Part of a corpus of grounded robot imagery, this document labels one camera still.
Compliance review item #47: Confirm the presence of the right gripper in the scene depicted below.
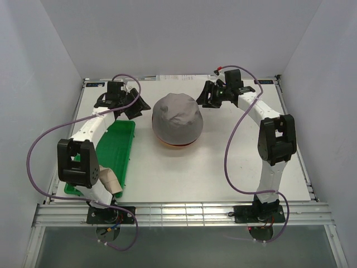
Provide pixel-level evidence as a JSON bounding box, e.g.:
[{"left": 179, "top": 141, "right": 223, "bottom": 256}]
[{"left": 194, "top": 80, "right": 231, "bottom": 109}]

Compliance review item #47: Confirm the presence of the aluminium table rail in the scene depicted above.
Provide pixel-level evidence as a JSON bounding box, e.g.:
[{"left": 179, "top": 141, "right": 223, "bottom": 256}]
[{"left": 32, "top": 202, "right": 335, "bottom": 227}]

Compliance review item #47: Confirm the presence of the yellow bucket hat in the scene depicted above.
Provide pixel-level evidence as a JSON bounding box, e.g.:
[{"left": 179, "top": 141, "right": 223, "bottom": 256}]
[{"left": 160, "top": 141, "right": 191, "bottom": 149}]

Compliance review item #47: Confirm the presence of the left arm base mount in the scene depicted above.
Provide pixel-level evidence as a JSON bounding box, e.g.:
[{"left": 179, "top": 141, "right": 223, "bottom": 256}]
[{"left": 86, "top": 207, "right": 134, "bottom": 225}]

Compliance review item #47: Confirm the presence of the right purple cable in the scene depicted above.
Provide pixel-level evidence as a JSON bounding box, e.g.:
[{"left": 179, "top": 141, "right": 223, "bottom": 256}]
[{"left": 220, "top": 65, "right": 291, "bottom": 244}]

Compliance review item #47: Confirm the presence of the green plastic tray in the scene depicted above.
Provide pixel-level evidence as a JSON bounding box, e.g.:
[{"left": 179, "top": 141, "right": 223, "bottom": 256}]
[{"left": 57, "top": 117, "right": 136, "bottom": 198}]

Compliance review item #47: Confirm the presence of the dark red bucket hat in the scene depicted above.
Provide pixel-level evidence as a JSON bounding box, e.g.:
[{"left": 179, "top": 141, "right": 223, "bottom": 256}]
[{"left": 154, "top": 131, "right": 201, "bottom": 145}]

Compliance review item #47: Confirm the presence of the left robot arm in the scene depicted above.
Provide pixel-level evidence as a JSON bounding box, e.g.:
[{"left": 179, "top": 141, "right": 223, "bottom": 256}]
[{"left": 57, "top": 80, "right": 151, "bottom": 223}]

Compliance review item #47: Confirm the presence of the grey bucket hat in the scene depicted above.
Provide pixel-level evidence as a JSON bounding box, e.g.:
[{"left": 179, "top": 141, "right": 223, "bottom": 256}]
[{"left": 152, "top": 93, "right": 204, "bottom": 134}]

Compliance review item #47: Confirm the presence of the beige bucket hat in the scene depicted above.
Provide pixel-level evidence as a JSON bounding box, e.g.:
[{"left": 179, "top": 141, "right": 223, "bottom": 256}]
[{"left": 99, "top": 166, "right": 123, "bottom": 194}]

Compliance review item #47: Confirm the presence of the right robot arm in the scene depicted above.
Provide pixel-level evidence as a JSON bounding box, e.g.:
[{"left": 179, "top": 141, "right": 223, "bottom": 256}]
[{"left": 196, "top": 65, "right": 297, "bottom": 223}]

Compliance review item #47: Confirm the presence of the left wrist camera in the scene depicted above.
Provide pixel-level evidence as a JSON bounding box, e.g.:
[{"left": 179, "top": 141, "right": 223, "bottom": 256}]
[{"left": 121, "top": 82, "right": 133, "bottom": 94}]

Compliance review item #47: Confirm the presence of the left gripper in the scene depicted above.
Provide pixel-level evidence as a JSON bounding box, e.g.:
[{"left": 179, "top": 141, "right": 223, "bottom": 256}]
[{"left": 119, "top": 88, "right": 151, "bottom": 120}]

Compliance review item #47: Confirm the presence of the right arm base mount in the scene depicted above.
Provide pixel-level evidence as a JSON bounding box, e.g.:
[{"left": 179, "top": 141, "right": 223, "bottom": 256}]
[{"left": 228, "top": 205, "right": 286, "bottom": 223}]

